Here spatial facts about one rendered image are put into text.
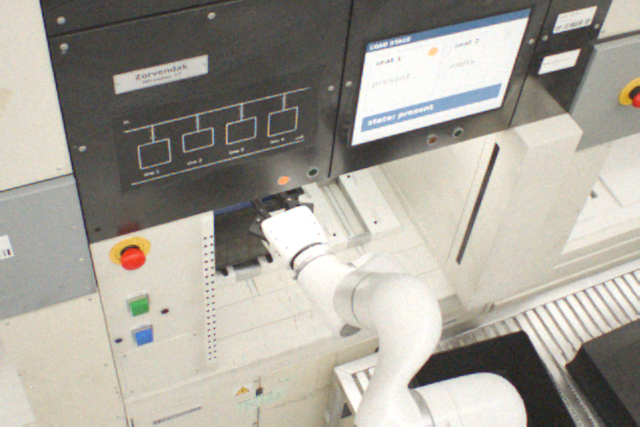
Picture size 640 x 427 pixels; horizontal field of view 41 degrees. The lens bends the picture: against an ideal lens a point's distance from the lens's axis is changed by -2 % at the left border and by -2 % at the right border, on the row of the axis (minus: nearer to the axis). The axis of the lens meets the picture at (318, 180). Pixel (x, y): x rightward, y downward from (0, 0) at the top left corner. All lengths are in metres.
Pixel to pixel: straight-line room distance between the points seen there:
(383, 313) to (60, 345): 0.63
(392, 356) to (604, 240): 1.15
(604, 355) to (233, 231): 0.86
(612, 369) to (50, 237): 1.24
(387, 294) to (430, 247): 0.87
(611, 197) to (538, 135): 0.74
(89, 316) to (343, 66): 0.60
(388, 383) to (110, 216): 0.48
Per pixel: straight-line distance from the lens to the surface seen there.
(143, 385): 1.76
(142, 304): 1.49
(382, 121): 1.37
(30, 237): 1.28
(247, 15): 1.11
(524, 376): 1.94
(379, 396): 1.10
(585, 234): 2.17
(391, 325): 1.14
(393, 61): 1.28
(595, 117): 1.69
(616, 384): 1.97
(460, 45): 1.33
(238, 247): 1.82
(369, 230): 2.00
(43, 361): 1.58
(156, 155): 1.23
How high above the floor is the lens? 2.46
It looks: 49 degrees down
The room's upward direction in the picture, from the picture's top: 7 degrees clockwise
